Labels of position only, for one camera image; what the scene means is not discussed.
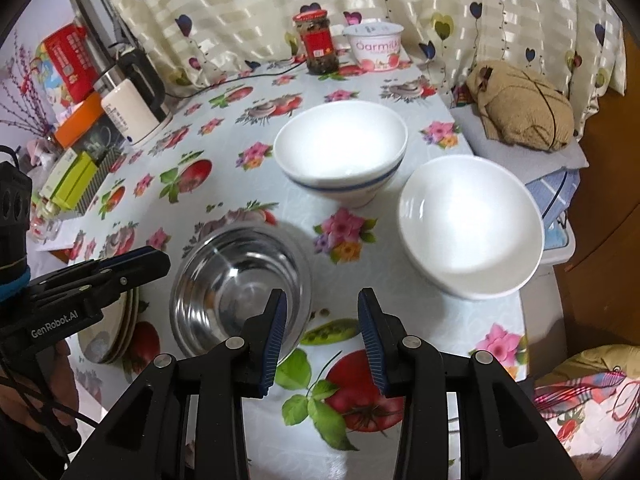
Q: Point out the deep tan plate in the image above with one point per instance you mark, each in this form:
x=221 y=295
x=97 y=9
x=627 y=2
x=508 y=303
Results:
x=102 y=342

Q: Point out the white and green flat box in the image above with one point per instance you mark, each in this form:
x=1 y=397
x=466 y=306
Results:
x=57 y=172

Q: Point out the red carton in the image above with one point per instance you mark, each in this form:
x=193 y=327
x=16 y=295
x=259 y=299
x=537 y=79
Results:
x=70 y=60

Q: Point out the stainless steel bowl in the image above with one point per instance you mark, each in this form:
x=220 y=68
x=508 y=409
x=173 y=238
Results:
x=225 y=280

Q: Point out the brown wooden cabinet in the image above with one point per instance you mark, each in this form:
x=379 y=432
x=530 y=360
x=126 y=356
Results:
x=600 y=260

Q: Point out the blue checked cloth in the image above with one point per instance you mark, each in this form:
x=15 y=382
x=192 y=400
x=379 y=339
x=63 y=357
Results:
x=550 y=195

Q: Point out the metal framed panel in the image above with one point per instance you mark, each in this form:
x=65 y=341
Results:
x=92 y=5

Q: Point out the white plastic box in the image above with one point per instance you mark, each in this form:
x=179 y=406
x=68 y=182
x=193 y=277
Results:
x=557 y=245

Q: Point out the tan cloth bag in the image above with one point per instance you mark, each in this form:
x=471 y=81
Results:
x=525 y=110

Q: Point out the white electric kettle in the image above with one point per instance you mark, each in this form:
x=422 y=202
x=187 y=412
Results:
x=132 y=110

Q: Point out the lime green box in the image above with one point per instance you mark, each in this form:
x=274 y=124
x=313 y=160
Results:
x=75 y=182

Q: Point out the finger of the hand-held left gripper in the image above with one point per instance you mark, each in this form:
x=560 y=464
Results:
x=125 y=275
x=135 y=252

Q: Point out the white bowl with blue stripe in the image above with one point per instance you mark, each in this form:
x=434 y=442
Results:
x=470 y=225
x=340 y=145

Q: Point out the white yogurt tub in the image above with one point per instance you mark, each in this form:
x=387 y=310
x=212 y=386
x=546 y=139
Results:
x=375 y=47

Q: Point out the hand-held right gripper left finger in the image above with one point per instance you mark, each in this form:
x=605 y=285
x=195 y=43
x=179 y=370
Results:
x=275 y=345

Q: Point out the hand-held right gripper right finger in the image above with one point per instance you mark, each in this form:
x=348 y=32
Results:
x=372 y=345

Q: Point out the clear glass mug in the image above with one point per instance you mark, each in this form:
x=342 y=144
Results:
x=47 y=230

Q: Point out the striped tray box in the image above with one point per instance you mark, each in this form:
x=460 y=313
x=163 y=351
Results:
x=107 y=170

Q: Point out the orange-lidded storage box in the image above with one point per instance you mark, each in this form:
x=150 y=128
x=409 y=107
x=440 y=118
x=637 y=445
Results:
x=75 y=125

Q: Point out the printed blanket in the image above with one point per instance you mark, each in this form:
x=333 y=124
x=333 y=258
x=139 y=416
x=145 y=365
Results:
x=590 y=400

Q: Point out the person's left hand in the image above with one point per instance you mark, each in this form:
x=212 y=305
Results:
x=52 y=365

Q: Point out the colourful cartoon gift bag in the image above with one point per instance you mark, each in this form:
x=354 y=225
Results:
x=40 y=60

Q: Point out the red-lidded sauce jar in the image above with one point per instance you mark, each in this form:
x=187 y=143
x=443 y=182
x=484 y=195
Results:
x=315 y=45

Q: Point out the purple flower branches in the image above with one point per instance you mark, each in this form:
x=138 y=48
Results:
x=20 y=95

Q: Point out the grey cushion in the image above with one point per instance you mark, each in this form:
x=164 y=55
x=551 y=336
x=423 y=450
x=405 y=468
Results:
x=525 y=152

